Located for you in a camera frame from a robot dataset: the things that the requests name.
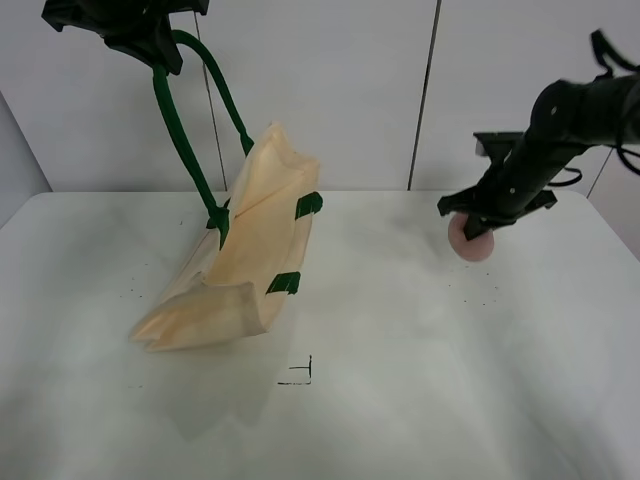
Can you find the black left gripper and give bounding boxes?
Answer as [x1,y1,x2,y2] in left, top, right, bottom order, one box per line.
[42,0,209,75]

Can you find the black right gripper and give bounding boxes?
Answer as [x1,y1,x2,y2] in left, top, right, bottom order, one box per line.
[437,130,558,243]

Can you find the pink peach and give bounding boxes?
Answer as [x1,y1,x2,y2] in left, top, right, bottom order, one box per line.
[448,213,495,262]

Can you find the cream linen bag green handles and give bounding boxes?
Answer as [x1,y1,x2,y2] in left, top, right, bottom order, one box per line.
[130,30,323,352]

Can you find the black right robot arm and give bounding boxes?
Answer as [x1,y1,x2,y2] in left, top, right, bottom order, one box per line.
[437,30,639,240]

